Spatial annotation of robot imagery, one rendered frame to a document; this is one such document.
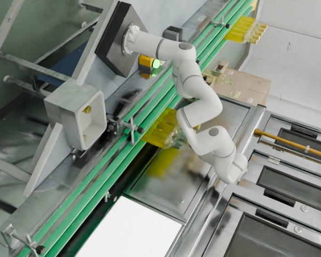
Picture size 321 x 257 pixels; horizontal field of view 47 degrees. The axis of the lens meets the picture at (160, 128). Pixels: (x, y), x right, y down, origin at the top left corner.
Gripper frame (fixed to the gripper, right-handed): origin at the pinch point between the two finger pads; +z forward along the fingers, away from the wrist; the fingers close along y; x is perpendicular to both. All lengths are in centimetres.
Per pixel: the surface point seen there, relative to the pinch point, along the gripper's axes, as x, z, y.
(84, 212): 60, 9, -3
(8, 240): 90, 10, 11
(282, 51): -551, 190, -277
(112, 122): 27.2, 26.6, 14.0
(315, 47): -565, 134, -250
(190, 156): -1.6, 2.2, -12.5
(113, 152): 33.3, 20.0, 4.1
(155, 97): 0.5, 25.9, 13.8
